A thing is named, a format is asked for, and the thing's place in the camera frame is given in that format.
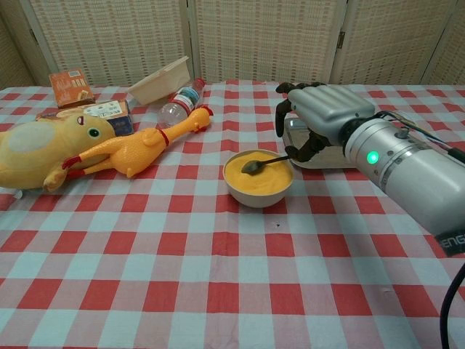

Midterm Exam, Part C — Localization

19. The beige takeaway container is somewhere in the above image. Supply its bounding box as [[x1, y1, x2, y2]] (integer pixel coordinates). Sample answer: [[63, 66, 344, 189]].
[[127, 55, 192, 107]]

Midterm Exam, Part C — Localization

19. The silver metal tray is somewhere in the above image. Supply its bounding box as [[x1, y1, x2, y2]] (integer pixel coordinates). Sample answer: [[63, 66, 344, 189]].
[[283, 116, 359, 170]]

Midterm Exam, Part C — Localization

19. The clear plastic water bottle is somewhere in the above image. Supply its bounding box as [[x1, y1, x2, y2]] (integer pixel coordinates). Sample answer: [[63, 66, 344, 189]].
[[156, 78, 206, 129]]

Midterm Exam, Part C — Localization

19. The orange snack box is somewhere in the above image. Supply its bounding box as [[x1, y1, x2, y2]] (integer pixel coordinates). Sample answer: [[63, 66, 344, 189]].
[[49, 68, 96, 110]]

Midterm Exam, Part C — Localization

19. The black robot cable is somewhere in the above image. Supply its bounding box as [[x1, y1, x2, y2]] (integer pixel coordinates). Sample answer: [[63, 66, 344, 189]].
[[440, 268, 465, 349]]

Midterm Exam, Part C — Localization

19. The woven folding screen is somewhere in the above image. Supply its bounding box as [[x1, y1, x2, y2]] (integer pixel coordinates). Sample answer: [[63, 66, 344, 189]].
[[0, 0, 465, 88]]

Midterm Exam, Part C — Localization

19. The yellow rubber chicken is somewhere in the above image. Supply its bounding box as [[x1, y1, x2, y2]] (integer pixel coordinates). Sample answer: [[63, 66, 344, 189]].
[[61, 104, 214, 182]]

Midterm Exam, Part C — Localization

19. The dark metal spoon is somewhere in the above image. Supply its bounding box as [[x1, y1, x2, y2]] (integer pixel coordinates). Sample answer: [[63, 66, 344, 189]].
[[240, 154, 294, 175]]

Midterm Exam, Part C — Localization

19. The white bowl of orange soup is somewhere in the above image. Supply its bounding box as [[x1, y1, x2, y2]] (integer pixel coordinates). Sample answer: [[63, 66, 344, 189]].
[[222, 148, 294, 209]]

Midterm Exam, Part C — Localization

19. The yellow plush toy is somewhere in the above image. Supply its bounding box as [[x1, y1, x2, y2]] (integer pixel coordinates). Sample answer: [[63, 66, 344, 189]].
[[0, 112, 117, 193]]

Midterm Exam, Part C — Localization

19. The orange and blue biscuit box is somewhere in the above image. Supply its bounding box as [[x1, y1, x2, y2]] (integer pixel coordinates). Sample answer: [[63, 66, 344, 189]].
[[35, 98, 134, 137]]

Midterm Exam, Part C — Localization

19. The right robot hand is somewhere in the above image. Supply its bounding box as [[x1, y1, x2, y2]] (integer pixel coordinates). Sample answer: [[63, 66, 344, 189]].
[[275, 81, 376, 164]]

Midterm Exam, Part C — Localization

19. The red white checkered tablecloth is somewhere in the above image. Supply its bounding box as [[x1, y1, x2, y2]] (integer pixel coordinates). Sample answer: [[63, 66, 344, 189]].
[[0, 79, 465, 349]]

